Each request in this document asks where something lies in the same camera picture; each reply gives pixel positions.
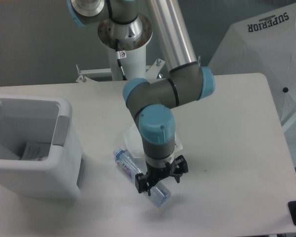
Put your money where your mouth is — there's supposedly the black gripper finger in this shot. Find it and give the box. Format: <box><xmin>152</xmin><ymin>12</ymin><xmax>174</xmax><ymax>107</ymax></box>
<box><xmin>135</xmin><ymin>173</ymin><xmax>152</xmax><ymax>196</ymax></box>
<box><xmin>171</xmin><ymin>155</ymin><xmax>188</xmax><ymax>183</ymax></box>

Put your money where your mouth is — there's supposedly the white middle mounting bracket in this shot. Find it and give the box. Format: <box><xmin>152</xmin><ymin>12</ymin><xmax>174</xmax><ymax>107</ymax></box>
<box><xmin>146</xmin><ymin>58</ymin><xmax>165</xmax><ymax>80</ymax></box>

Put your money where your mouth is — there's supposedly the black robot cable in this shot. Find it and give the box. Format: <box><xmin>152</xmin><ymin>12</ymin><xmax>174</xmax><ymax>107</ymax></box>
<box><xmin>114</xmin><ymin>39</ymin><xmax>128</xmax><ymax>81</ymax></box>

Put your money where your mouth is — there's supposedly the white left mounting bracket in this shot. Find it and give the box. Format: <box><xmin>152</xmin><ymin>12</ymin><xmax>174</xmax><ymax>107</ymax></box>
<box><xmin>75</xmin><ymin>64</ymin><xmax>112</xmax><ymax>83</ymax></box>

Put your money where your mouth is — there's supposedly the white mounting bracket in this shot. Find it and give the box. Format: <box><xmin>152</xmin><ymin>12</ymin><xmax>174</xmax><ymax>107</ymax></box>
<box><xmin>75</xmin><ymin>64</ymin><xmax>112</xmax><ymax>83</ymax></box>
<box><xmin>146</xmin><ymin>58</ymin><xmax>165</xmax><ymax>80</ymax></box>

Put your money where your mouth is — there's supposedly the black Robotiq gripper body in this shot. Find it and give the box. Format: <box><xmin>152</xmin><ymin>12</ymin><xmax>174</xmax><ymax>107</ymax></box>
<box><xmin>145</xmin><ymin>161</ymin><xmax>178</xmax><ymax>185</ymax></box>

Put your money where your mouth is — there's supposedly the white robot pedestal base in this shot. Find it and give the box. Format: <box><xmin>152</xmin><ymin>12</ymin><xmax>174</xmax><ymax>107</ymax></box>
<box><xmin>98</xmin><ymin>13</ymin><xmax>152</xmax><ymax>81</ymax></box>

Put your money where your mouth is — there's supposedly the metal right clamp bolt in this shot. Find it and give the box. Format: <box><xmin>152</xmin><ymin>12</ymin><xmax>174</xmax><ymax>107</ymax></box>
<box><xmin>197</xmin><ymin>55</ymin><xmax>201</xmax><ymax>67</ymax></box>

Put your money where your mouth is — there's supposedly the white plastic trash can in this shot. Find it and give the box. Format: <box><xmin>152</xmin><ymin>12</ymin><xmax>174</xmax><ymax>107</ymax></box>
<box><xmin>0</xmin><ymin>94</ymin><xmax>83</xmax><ymax>199</ymax></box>

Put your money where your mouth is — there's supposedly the clear plastic water bottle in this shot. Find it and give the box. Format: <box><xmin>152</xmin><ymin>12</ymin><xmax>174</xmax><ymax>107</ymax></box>
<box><xmin>113</xmin><ymin>148</ymin><xmax>171</xmax><ymax>207</ymax></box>

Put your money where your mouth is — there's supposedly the clear plastic wrapper bag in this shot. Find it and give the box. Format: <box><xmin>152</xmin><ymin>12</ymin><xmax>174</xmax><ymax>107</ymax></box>
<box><xmin>123</xmin><ymin>123</ymin><xmax>184</xmax><ymax>159</ymax></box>

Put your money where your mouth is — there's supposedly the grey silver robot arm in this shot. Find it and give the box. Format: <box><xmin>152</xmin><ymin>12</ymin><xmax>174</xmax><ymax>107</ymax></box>
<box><xmin>67</xmin><ymin>0</ymin><xmax>216</xmax><ymax>193</ymax></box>

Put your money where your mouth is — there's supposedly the white Superior umbrella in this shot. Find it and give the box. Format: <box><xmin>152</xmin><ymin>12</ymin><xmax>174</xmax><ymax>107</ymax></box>
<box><xmin>207</xmin><ymin>0</ymin><xmax>296</xmax><ymax>129</ymax></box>

